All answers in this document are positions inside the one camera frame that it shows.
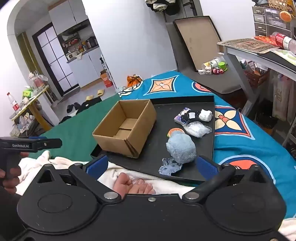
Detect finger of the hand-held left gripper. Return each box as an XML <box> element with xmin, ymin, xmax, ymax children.
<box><xmin>29</xmin><ymin>136</ymin><xmax>63</xmax><ymax>150</ymax></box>

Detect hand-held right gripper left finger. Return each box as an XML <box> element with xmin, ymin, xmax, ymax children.
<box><xmin>35</xmin><ymin>155</ymin><xmax>122</xmax><ymax>201</ymax></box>

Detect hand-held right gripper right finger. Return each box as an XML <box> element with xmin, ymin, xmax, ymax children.
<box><xmin>183</xmin><ymin>156</ymin><xmax>273</xmax><ymax>201</ymax></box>

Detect brown cardboard box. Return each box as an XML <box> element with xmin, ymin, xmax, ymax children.
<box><xmin>92</xmin><ymin>99</ymin><xmax>157</xmax><ymax>159</ymax></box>

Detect black cloth with white label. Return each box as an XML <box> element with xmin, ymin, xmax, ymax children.
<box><xmin>182</xmin><ymin>110</ymin><xmax>201</xmax><ymax>124</ymax></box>

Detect black tray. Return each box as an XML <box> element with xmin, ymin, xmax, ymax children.
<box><xmin>90</xmin><ymin>95</ymin><xmax>215</xmax><ymax>186</ymax></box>

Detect person's left hand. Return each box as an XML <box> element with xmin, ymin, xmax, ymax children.
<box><xmin>0</xmin><ymin>152</ymin><xmax>29</xmax><ymax>195</ymax></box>

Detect white fluffy blanket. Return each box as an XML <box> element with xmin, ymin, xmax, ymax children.
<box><xmin>17</xmin><ymin>150</ymin><xmax>199</xmax><ymax>196</ymax></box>

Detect person's foot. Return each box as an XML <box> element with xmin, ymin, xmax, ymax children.
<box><xmin>112</xmin><ymin>173</ymin><xmax>156</xmax><ymax>195</ymax></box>

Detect green blanket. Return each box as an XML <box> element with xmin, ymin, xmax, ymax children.
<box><xmin>39</xmin><ymin>94</ymin><xmax>126</xmax><ymax>163</ymax></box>

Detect blue plush toy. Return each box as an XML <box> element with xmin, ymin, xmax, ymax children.
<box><xmin>166</xmin><ymin>130</ymin><xmax>197</xmax><ymax>164</ymax></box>

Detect blue printed blanket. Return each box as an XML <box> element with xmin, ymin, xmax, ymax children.
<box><xmin>118</xmin><ymin>71</ymin><xmax>296</xmax><ymax>219</ymax></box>

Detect blue lace cloth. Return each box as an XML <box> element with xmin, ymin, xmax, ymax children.
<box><xmin>158</xmin><ymin>157</ymin><xmax>183</xmax><ymax>175</ymax></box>

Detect yellow table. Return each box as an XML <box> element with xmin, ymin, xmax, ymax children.
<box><xmin>9</xmin><ymin>85</ymin><xmax>52</xmax><ymax>131</ymax></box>

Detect water bottle with red label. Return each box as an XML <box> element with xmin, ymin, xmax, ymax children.
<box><xmin>7</xmin><ymin>92</ymin><xmax>20</xmax><ymax>113</ymax></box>

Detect round orange patch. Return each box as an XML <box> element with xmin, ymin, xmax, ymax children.
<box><xmin>167</xmin><ymin>128</ymin><xmax>185</xmax><ymax>138</ymax></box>

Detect white cloth bundle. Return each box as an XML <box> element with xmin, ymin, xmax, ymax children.
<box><xmin>199</xmin><ymin>109</ymin><xmax>213</xmax><ymax>122</ymax></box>

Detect purple printed packet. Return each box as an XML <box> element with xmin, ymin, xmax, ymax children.
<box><xmin>174</xmin><ymin>108</ymin><xmax>192</xmax><ymax>126</ymax></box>

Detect glass jars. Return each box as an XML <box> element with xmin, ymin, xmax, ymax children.
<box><xmin>29</xmin><ymin>72</ymin><xmax>48</xmax><ymax>91</ymax></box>

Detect black bin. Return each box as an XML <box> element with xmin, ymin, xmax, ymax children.
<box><xmin>255</xmin><ymin>112</ymin><xmax>278</xmax><ymax>135</ymax></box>

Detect orange carton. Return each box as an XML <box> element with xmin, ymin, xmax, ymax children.
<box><xmin>100</xmin><ymin>70</ymin><xmax>114</xmax><ymax>88</ymax></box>

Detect white kitchen base cabinet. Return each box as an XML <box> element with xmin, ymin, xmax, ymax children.
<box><xmin>67</xmin><ymin>47</ymin><xmax>109</xmax><ymax>87</ymax></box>

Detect grey mattress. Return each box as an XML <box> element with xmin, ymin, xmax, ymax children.
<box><xmin>165</xmin><ymin>21</ymin><xmax>247</xmax><ymax>95</ymax></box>

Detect dark framed glass door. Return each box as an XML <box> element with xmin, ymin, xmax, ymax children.
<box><xmin>32</xmin><ymin>23</ymin><xmax>80</xmax><ymax>96</ymax></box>

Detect orange bag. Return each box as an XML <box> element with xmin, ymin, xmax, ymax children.
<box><xmin>127</xmin><ymin>75</ymin><xmax>143</xmax><ymax>87</ymax></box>

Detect hanging cloth bag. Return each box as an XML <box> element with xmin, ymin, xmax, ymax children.
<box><xmin>272</xmin><ymin>74</ymin><xmax>289</xmax><ymax>121</ymax></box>

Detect red basket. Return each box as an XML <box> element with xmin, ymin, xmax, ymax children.
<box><xmin>244</xmin><ymin>61</ymin><xmax>270</xmax><ymax>87</ymax></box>

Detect white can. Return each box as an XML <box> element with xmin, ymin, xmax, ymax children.
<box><xmin>202</xmin><ymin>57</ymin><xmax>226</xmax><ymax>70</ymax></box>

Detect grey metal table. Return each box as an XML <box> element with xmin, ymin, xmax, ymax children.
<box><xmin>217</xmin><ymin>38</ymin><xmax>296</xmax><ymax>139</ymax></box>

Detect patterned brown mat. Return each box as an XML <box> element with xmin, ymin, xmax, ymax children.
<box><xmin>218</xmin><ymin>38</ymin><xmax>279</xmax><ymax>54</ymax></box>

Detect green and white packet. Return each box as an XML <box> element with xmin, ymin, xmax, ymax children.
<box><xmin>272</xmin><ymin>49</ymin><xmax>296</xmax><ymax>64</ymax></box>

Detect red snack packet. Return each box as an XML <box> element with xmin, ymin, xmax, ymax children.
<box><xmin>254</xmin><ymin>35</ymin><xmax>278</xmax><ymax>47</ymax></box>

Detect plastic bottle with red label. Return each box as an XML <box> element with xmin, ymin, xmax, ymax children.
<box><xmin>270</xmin><ymin>32</ymin><xmax>296</xmax><ymax>50</ymax></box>

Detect grey drawer organizer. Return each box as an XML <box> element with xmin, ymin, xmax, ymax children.
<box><xmin>252</xmin><ymin>6</ymin><xmax>296</xmax><ymax>39</ymax></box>

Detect hanging clothes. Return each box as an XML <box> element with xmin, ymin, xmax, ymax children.
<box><xmin>145</xmin><ymin>0</ymin><xmax>181</xmax><ymax>15</ymax></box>

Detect orange round toy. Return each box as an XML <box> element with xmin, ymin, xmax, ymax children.
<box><xmin>279</xmin><ymin>10</ymin><xmax>292</xmax><ymax>23</ymax></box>

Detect woven basket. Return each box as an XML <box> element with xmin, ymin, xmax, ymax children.
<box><xmin>268</xmin><ymin>0</ymin><xmax>294</xmax><ymax>11</ymax></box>

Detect brown board with black frame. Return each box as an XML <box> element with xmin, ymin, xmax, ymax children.
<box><xmin>173</xmin><ymin>16</ymin><xmax>222</xmax><ymax>72</ymax></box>

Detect white kitchen wall cabinet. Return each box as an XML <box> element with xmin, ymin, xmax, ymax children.
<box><xmin>48</xmin><ymin>0</ymin><xmax>88</xmax><ymax>35</ymax></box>

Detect black door handle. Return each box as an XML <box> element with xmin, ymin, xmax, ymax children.
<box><xmin>181</xmin><ymin>0</ymin><xmax>196</xmax><ymax>11</ymax></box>

